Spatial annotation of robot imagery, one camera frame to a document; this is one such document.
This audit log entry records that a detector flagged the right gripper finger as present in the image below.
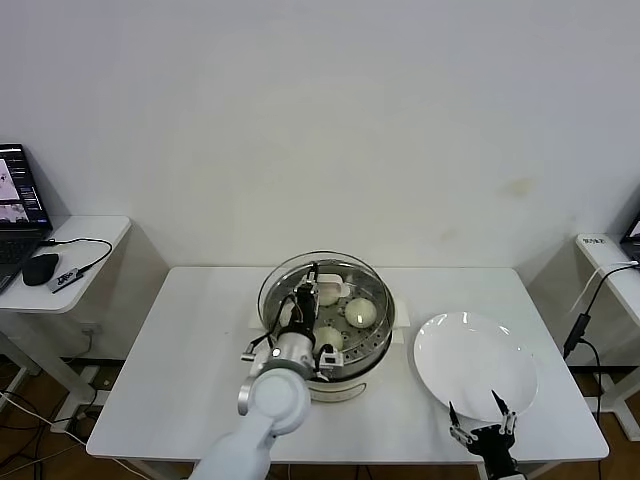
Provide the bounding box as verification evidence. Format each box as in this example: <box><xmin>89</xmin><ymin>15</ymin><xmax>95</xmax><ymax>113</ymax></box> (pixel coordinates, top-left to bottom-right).
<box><xmin>447</xmin><ymin>400</ymin><xmax>474</xmax><ymax>446</ymax></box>
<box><xmin>491</xmin><ymin>389</ymin><xmax>519</xmax><ymax>435</ymax></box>

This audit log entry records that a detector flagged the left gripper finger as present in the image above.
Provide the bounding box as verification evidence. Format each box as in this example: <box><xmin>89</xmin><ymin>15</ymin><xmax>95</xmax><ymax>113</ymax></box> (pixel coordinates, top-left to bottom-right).
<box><xmin>293</xmin><ymin>261</ymin><xmax>321</xmax><ymax>301</ymax></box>

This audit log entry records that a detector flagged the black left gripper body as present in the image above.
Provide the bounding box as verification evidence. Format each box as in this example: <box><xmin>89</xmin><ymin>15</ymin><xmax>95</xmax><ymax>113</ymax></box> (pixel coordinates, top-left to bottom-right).
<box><xmin>286</xmin><ymin>297</ymin><xmax>322</xmax><ymax>335</ymax></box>

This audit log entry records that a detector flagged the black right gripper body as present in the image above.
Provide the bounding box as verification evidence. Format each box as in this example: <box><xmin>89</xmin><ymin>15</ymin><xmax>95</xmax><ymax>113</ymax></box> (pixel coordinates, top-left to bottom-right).
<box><xmin>465</xmin><ymin>423</ymin><xmax>517</xmax><ymax>469</ymax></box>

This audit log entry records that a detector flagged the round glass pot lid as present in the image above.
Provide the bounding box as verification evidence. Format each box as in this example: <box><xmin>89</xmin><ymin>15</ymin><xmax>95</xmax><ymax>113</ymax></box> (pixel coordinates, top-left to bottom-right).
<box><xmin>256</xmin><ymin>249</ymin><xmax>395</xmax><ymax>359</ymax></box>

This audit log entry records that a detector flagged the stainless steel steamer basket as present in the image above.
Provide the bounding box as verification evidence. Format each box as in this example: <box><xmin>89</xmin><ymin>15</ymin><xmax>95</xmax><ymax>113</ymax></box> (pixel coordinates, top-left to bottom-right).
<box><xmin>263</xmin><ymin>259</ymin><xmax>396</xmax><ymax>382</ymax></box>

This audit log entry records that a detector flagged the steel steamer pot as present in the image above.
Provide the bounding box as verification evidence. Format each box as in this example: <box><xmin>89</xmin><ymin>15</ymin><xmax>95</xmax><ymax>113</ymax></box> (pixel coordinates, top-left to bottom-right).
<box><xmin>248</xmin><ymin>297</ymin><xmax>412</xmax><ymax>404</ymax></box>

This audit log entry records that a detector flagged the white round plate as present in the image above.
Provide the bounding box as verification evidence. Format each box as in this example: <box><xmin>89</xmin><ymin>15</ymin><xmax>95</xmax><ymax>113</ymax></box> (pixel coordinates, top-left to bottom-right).
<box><xmin>412</xmin><ymin>311</ymin><xmax>540</xmax><ymax>422</ymax></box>

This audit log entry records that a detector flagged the white side table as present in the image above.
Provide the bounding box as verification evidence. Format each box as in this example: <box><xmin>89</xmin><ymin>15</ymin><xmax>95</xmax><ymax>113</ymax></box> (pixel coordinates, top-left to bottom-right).
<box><xmin>0</xmin><ymin>214</ymin><xmax>170</xmax><ymax>431</ymax></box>
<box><xmin>527</xmin><ymin>233</ymin><xmax>640</xmax><ymax>441</ymax></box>

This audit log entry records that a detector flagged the black laptop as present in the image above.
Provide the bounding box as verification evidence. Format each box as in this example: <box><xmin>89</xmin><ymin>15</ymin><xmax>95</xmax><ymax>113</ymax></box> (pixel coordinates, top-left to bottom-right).
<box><xmin>0</xmin><ymin>143</ymin><xmax>54</xmax><ymax>295</ymax></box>
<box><xmin>618</xmin><ymin>182</ymin><xmax>640</xmax><ymax>271</ymax></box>

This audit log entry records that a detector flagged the grey usb hub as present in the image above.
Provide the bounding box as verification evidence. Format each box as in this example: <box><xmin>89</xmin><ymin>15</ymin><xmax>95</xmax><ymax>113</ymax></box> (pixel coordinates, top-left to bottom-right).
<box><xmin>48</xmin><ymin>267</ymin><xmax>85</xmax><ymax>295</ymax></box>

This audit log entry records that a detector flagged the black computer mouse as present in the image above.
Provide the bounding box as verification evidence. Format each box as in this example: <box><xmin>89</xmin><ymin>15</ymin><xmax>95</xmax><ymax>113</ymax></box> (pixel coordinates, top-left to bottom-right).
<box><xmin>22</xmin><ymin>253</ymin><xmax>60</xmax><ymax>287</ymax></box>

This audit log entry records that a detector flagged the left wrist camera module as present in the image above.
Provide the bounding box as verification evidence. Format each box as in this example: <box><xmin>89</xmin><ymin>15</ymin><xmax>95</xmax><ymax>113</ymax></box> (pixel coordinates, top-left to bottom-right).
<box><xmin>317</xmin><ymin>347</ymin><xmax>347</xmax><ymax>374</ymax></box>

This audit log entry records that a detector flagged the black usb cable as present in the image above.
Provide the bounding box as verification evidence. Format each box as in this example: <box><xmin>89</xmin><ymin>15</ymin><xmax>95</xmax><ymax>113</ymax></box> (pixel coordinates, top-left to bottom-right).
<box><xmin>42</xmin><ymin>237</ymin><xmax>114</xmax><ymax>276</ymax></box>

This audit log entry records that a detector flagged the white floor cable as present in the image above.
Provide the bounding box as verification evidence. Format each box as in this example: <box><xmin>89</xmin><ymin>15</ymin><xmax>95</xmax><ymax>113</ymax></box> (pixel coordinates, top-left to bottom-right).
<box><xmin>0</xmin><ymin>390</ymin><xmax>86</xmax><ymax>446</ymax></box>

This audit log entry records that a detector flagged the black floor cable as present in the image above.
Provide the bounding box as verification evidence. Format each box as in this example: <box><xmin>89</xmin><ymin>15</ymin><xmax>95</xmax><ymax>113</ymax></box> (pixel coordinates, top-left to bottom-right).
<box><xmin>0</xmin><ymin>394</ymin><xmax>101</xmax><ymax>461</ymax></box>

